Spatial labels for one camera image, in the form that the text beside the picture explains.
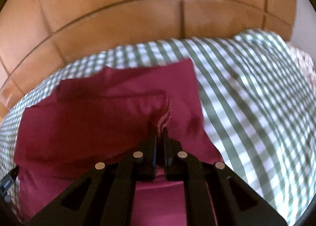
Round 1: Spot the green checkered bed sheet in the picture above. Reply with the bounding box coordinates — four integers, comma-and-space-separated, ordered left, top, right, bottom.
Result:
0, 29, 314, 226

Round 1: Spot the wooden wardrobe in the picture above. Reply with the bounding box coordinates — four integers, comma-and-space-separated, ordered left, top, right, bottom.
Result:
0, 0, 297, 120

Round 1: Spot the floral bed cover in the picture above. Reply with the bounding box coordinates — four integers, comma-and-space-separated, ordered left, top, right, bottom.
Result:
288, 45, 316, 88

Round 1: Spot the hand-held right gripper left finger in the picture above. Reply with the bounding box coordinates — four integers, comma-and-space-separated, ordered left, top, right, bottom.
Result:
28, 127, 158, 226

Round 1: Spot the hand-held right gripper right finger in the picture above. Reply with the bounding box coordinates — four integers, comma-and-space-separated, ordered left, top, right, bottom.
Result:
162, 127, 288, 226

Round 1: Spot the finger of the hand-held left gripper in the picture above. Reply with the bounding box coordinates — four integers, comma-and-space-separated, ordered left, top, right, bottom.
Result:
0, 166, 20, 203

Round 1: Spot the dark red garment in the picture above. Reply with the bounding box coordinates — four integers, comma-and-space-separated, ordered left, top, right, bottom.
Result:
15, 58, 224, 226

